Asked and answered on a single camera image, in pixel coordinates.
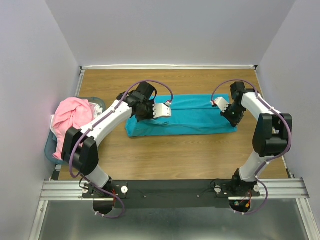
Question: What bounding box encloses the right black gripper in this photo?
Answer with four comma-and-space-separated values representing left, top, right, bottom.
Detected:
220, 103, 245, 127

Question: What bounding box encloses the teal t shirt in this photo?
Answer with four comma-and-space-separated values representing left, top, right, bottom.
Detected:
125, 94, 238, 138

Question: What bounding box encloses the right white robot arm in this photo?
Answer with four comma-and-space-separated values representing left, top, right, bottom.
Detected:
212, 81, 293, 196

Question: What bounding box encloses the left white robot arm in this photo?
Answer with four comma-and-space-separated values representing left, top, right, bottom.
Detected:
61, 81, 158, 198

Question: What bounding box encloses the pink t shirt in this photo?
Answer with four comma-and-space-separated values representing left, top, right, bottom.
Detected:
53, 97, 94, 160

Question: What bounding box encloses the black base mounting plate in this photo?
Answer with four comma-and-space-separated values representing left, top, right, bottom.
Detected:
82, 178, 262, 210

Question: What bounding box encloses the blue plastic laundry basket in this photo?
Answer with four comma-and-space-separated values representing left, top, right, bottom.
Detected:
44, 96, 107, 166

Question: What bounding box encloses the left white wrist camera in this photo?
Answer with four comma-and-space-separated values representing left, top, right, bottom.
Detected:
152, 103, 172, 119

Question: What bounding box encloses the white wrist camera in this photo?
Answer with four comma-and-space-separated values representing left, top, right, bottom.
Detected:
211, 97, 230, 113
152, 103, 172, 119

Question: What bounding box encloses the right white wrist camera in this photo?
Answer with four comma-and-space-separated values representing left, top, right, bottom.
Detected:
211, 97, 230, 113

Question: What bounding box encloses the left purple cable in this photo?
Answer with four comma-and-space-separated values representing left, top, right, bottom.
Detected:
68, 79, 175, 218

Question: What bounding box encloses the purple cable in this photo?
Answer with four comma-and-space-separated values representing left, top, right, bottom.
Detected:
210, 79, 293, 216
68, 79, 175, 218

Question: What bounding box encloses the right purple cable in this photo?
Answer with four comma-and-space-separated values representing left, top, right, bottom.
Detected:
210, 79, 293, 216

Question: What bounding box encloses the aluminium rail frame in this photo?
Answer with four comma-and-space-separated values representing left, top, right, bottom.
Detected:
30, 65, 320, 240

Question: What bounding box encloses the black cable loop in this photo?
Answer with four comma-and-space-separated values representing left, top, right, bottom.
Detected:
77, 176, 91, 192

